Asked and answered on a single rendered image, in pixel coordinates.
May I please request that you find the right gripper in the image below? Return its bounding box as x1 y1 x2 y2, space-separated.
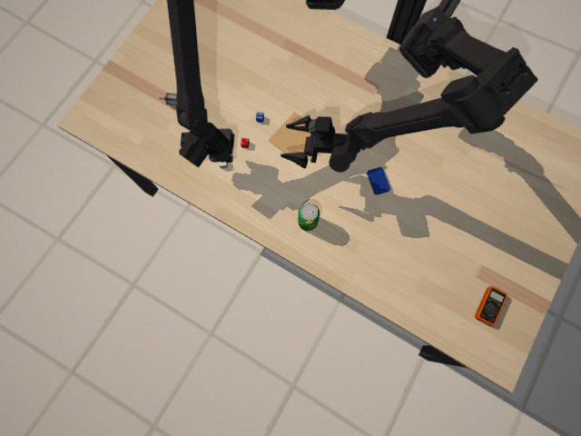
209 129 234 163

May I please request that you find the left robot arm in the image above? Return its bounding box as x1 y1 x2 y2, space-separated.
309 17 538 173

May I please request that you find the orange digital multimeter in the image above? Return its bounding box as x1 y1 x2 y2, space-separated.
475 286 507 326

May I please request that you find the tan mat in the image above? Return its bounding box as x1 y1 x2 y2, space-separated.
269 112 310 154

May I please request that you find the green and yellow striped soda can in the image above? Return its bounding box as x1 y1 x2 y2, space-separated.
298 203 320 231

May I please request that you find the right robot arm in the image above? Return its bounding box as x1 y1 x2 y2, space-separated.
167 0 222 168

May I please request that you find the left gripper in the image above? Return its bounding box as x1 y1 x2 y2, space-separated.
281 115 318 168

